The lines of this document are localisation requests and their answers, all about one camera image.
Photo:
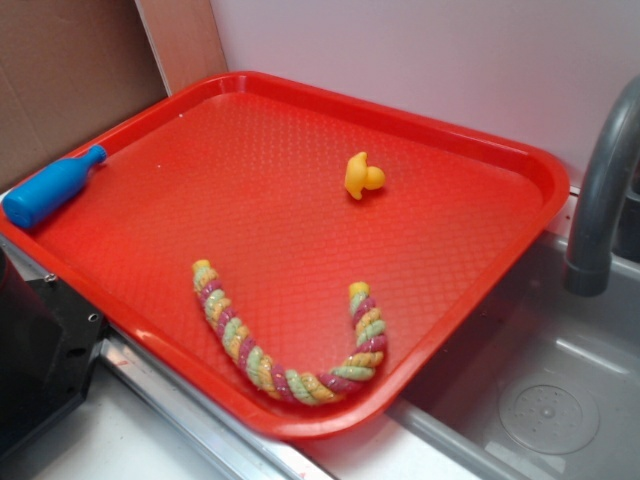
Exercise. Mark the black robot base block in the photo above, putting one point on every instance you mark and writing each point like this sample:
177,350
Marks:
50,339

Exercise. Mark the red plastic serving tray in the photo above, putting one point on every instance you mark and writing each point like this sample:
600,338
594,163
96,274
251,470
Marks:
247,171

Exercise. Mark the yellow rubber duck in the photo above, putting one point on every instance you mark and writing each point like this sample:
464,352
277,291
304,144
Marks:
360,176

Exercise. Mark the grey plastic toy sink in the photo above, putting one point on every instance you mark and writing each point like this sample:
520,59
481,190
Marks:
537,383

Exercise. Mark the grey toy faucet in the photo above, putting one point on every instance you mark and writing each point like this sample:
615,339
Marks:
606,219

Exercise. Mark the blue plastic toy bottle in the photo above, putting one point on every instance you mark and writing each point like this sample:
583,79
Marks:
37,198

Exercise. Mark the brown cardboard panel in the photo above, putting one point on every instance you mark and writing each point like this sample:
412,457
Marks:
71,70

